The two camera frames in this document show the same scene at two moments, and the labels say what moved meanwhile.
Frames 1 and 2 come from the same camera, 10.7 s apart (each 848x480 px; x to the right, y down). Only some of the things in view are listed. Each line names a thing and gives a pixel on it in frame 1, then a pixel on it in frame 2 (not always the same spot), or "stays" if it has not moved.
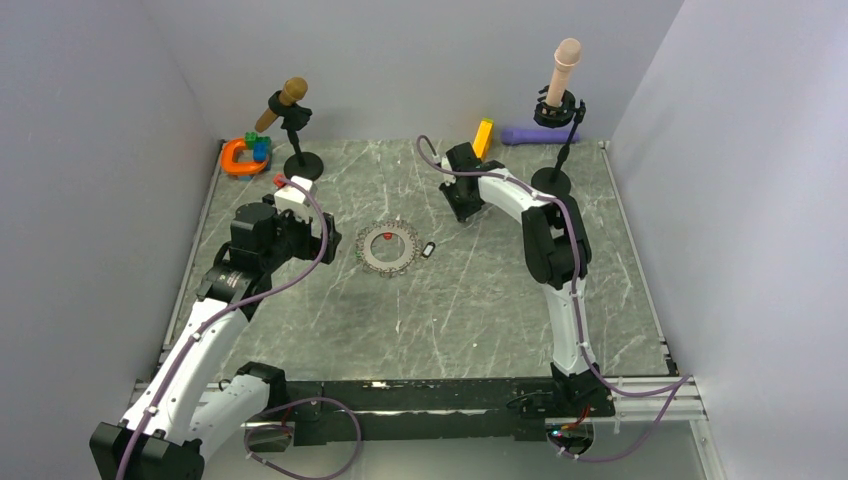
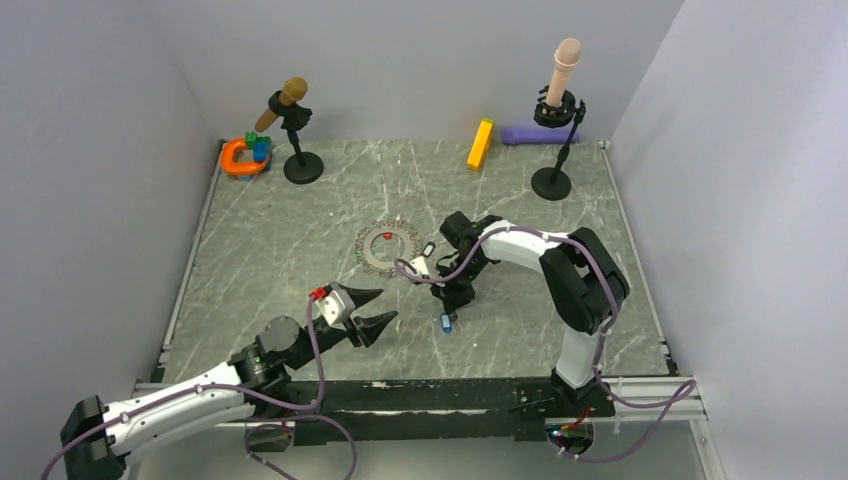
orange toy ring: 234,167 stays
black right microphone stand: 556,179 stays
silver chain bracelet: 376,266 stays
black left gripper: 312,246 -> 369,328
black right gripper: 462,213 -> 452,297
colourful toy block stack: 261,147 stays
